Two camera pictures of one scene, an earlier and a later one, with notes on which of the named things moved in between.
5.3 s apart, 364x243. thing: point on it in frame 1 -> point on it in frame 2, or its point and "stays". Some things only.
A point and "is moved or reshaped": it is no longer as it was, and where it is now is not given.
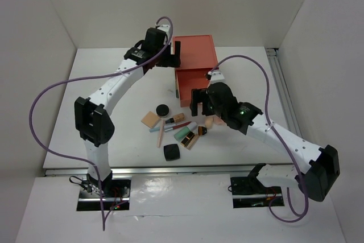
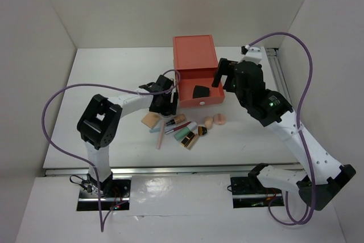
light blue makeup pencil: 154,129 stays
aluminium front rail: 154,171 stays
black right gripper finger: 197,95 -> 223,69
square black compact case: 171,152 is moved or reshaped
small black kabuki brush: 202,130 stays
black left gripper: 171,60 -> 169,107
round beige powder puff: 217,120 stays
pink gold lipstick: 192,142 stays
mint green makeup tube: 181,133 stays
